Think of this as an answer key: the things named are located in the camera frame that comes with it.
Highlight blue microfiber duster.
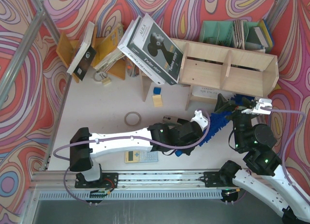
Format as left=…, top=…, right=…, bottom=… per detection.
left=172, top=94, right=254, bottom=157

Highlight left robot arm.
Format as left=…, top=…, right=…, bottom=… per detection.
left=69, top=119, right=209, bottom=182

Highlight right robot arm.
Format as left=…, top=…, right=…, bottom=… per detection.
left=215, top=94, right=310, bottom=224

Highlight light wooden bookshelf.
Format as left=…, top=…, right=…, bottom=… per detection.
left=139, top=37, right=280, bottom=111

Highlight silver black stapler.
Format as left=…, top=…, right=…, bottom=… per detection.
left=162, top=116, right=185, bottom=125

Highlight blue eraser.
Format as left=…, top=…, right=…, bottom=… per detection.
left=153, top=87, right=161, bottom=95

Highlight beige tape roll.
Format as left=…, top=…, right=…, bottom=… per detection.
left=124, top=111, right=141, bottom=127

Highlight yellow grey calculator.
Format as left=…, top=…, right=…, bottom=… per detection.
left=125, top=150, right=158, bottom=164

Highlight teal desk organizer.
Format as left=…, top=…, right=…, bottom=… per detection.
left=199, top=19, right=268, bottom=53

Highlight blue bound notebook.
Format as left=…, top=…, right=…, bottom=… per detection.
left=257, top=19, right=275, bottom=53

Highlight pens cup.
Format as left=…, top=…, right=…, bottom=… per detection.
left=125, top=58, right=140, bottom=77

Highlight Twins story book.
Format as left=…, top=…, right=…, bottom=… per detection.
left=126, top=14, right=183, bottom=85

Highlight white paperback book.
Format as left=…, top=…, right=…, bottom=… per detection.
left=117, top=15, right=166, bottom=85

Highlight yellow books stack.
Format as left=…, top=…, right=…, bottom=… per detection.
left=93, top=23, right=124, bottom=72

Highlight black cover book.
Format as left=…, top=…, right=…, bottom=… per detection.
left=67, top=21, right=96, bottom=81

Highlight yellow wooden book stand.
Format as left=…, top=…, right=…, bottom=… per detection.
left=56, top=26, right=125, bottom=83

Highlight black aluminium rail base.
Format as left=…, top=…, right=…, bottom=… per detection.
left=75, top=170, right=234, bottom=189

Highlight key ring with padlock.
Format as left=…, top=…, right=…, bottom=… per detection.
left=93, top=71, right=112, bottom=86

